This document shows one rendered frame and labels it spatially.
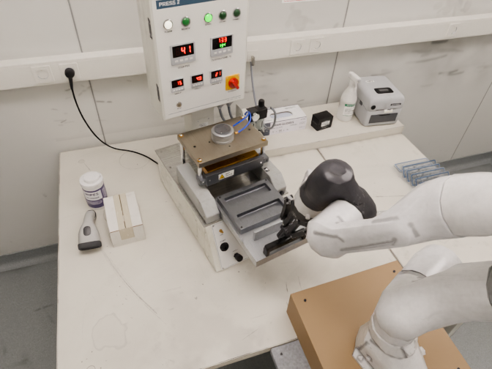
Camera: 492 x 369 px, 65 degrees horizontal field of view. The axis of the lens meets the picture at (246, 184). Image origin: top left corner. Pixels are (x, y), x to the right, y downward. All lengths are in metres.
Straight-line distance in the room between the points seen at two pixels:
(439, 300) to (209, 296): 0.78
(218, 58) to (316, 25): 0.75
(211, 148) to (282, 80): 0.83
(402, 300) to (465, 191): 0.28
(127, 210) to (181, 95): 0.48
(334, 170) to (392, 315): 0.32
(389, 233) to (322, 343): 0.55
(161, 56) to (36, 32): 0.63
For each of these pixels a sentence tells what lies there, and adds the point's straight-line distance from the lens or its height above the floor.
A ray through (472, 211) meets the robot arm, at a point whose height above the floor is 1.51.
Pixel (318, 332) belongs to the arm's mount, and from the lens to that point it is 1.23.
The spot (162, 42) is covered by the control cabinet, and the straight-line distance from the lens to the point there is 1.27.
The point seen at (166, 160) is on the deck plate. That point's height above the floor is 0.93.
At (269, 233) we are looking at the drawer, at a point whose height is 0.97.
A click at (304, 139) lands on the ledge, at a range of 1.94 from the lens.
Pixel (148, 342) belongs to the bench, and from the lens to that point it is 1.33.
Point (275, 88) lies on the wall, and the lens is 2.07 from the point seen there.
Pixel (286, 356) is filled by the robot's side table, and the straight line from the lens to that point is 1.30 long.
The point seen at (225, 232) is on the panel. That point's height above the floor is 0.88.
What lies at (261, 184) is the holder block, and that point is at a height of 0.99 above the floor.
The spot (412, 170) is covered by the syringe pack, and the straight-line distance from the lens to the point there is 1.92.
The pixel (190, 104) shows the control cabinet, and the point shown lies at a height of 1.19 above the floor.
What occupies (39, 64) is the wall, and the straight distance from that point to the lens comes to 1.77.
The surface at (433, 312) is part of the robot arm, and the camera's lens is 0.88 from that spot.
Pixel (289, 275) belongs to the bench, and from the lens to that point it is 1.44.
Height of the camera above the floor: 1.95
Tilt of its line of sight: 44 degrees down
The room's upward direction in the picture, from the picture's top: 3 degrees clockwise
